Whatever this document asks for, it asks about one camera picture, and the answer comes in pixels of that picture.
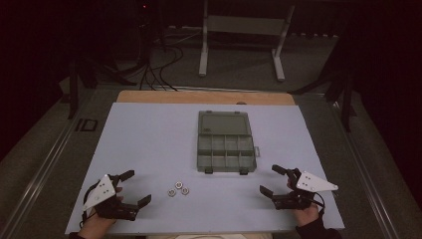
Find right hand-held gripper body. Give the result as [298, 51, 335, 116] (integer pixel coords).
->
[272, 167, 339, 211]

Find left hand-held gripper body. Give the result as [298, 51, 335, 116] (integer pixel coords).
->
[82, 173, 140, 222]

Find grey plastic compartment box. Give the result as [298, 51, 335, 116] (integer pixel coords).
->
[196, 110, 261, 176]

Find person's right hand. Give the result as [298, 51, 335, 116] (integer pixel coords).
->
[286, 178, 321, 228]

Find person's left hand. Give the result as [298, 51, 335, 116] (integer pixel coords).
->
[78, 186, 124, 239]

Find light blue board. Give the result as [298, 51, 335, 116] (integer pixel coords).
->
[64, 102, 345, 236]

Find black stand with struts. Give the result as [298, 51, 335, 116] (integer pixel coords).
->
[288, 33, 358, 133]

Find black tripod stand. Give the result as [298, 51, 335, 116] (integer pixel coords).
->
[67, 49, 137, 120]

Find grey metal stand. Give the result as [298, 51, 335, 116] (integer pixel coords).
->
[198, 0, 297, 83]

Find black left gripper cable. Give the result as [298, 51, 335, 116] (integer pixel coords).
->
[79, 184, 100, 231]

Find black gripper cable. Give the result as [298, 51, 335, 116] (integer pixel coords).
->
[79, 184, 100, 231]
[311, 191, 328, 214]

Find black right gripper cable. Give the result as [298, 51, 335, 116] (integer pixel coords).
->
[311, 191, 328, 214]

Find metal floor rail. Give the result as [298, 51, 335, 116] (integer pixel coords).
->
[330, 99, 401, 239]
[0, 89, 98, 239]

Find black floor cables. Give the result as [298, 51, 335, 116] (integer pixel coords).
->
[138, 43, 185, 92]

